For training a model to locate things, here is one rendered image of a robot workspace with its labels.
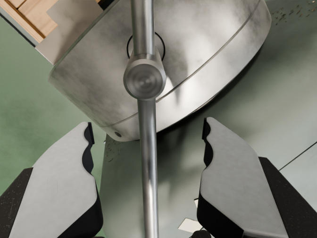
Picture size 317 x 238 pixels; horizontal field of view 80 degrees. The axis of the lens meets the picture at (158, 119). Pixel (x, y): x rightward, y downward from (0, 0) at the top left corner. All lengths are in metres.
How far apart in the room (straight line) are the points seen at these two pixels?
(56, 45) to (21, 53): 1.22
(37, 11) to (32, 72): 1.00
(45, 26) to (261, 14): 0.45
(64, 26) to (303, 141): 0.34
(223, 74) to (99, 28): 0.12
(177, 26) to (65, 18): 0.18
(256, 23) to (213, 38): 0.06
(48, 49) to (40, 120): 1.32
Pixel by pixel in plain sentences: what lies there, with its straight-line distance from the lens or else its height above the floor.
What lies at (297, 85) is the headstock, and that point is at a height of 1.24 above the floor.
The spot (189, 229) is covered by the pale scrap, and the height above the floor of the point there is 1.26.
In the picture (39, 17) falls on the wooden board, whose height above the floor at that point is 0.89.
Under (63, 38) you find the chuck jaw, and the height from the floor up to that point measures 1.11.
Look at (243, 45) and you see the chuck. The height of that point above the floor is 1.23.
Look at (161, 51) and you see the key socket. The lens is 0.18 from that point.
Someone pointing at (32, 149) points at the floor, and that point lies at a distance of 1.74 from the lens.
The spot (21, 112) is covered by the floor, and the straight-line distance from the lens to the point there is 1.64.
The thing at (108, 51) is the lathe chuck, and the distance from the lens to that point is 0.19.
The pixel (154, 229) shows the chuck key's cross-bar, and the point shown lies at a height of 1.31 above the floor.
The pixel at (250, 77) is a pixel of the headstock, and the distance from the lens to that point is 0.27.
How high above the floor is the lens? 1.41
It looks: 65 degrees down
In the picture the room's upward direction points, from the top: 152 degrees clockwise
